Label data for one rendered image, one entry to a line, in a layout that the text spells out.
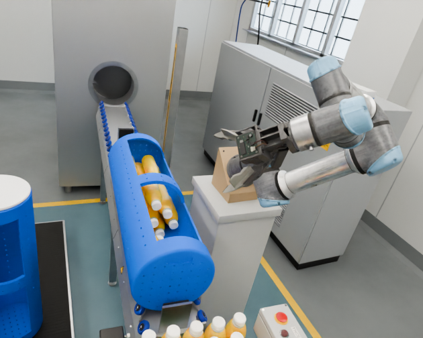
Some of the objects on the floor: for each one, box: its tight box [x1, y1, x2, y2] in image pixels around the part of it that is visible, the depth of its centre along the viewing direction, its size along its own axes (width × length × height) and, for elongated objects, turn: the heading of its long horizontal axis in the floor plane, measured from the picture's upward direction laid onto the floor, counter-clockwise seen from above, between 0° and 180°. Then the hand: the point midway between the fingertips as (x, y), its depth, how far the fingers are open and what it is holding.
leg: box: [108, 227, 117, 286], centre depth 225 cm, size 6×6×63 cm
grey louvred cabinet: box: [202, 40, 412, 270], centre depth 343 cm, size 54×215×145 cm, turn 5°
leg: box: [99, 159, 106, 205], centre depth 304 cm, size 6×6×63 cm
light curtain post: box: [162, 27, 189, 168], centre depth 250 cm, size 6×6×170 cm
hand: (219, 163), depth 84 cm, fingers open, 14 cm apart
